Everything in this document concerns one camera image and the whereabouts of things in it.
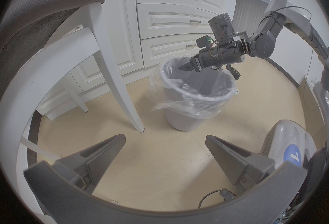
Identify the grey curtain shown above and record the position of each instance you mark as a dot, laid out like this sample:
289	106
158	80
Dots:
249	15

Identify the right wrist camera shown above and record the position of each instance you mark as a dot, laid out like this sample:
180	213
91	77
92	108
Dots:
203	42

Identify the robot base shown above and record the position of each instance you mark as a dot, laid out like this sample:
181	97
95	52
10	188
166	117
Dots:
285	140

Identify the clear plastic bag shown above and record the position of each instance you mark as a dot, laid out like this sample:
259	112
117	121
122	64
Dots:
156	89

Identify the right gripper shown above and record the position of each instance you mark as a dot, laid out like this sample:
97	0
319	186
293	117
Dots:
221	54

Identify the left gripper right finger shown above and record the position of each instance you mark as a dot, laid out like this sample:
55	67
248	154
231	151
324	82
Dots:
236	164

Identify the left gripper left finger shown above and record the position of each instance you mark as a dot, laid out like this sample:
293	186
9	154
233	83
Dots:
95	161

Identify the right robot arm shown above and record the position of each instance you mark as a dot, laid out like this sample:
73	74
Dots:
264	44

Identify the white trash bin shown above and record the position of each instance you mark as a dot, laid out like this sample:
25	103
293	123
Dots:
182	122

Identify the black plastic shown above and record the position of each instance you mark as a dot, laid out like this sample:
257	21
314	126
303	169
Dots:
234	72

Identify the white chair with grey cushions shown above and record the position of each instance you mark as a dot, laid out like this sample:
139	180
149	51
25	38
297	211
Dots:
84	38

